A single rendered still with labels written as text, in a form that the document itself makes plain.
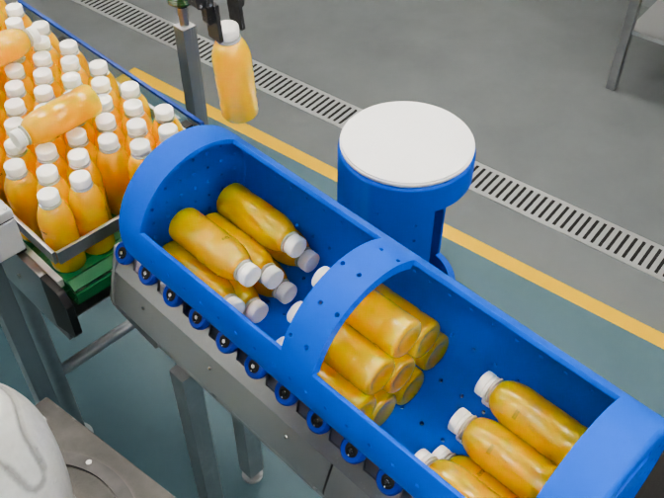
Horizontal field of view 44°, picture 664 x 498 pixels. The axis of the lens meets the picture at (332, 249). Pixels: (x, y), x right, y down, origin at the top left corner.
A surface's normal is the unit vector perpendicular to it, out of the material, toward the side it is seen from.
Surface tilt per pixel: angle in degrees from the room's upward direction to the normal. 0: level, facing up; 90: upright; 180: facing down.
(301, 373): 77
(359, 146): 0
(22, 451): 69
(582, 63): 0
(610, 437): 0
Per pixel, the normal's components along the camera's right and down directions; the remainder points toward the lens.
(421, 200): 0.13, 0.71
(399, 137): 0.00, -0.70
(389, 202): -0.26, 0.69
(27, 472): 0.86, 0.11
